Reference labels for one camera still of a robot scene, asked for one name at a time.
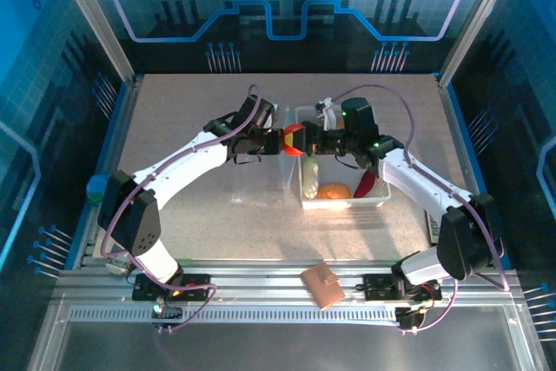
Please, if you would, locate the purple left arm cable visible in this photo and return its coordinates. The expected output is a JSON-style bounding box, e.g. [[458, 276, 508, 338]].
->
[[99, 83, 262, 334]]

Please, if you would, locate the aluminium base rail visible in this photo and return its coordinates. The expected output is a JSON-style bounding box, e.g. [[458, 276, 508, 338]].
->
[[54, 257, 529, 327]]

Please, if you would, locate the red apple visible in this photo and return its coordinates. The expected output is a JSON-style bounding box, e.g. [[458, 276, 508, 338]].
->
[[284, 123, 307, 158]]

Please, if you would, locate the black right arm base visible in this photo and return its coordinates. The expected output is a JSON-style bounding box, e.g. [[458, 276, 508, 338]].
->
[[363, 273, 442, 303]]

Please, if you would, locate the aluminium frame post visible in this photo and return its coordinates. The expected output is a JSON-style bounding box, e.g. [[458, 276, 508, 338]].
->
[[436, 0, 525, 85], [48, 0, 139, 85]]

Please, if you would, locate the round orange food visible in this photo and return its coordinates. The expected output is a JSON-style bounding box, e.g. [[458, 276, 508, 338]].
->
[[315, 182, 352, 201]]

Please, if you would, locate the blue green ball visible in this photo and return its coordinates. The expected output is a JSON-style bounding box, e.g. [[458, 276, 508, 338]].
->
[[85, 174, 113, 206]]

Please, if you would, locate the white slotted cable duct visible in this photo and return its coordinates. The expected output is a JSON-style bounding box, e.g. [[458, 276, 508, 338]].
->
[[69, 306, 400, 325]]

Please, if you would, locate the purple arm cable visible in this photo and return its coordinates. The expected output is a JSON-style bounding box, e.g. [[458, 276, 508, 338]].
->
[[99, 83, 262, 334], [332, 83, 510, 332]]

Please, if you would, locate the black connector box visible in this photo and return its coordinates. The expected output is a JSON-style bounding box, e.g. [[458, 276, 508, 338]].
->
[[151, 301, 183, 331], [397, 306, 425, 332]]

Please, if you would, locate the white radish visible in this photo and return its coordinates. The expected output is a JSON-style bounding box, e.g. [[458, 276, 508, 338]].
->
[[302, 156, 321, 198]]

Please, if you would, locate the clear zip-top bag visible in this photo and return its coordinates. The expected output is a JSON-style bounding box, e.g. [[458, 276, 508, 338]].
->
[[232, 106, 301, 206]]

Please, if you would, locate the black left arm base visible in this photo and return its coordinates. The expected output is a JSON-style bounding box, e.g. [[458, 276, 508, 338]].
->
[[132, 273, 212, 302]]

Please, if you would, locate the white perforated plastic basket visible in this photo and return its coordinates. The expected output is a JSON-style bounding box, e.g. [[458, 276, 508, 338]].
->
[[295, 103, 392, 210]]

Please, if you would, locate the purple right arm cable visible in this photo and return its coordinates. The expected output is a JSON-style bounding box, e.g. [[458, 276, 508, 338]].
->
[[332, 83, 510, 332]]

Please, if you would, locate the brown leather wallet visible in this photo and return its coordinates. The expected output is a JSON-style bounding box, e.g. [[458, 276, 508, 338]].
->
[[300, 262, 347, 312]]

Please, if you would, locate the dark red sweet potato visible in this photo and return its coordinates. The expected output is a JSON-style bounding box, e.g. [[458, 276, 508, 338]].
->
[[354, 169, 377, 199]]

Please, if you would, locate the grey metal panel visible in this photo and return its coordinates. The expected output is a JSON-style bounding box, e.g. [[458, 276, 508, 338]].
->
[[28, 301, 551, 371]]

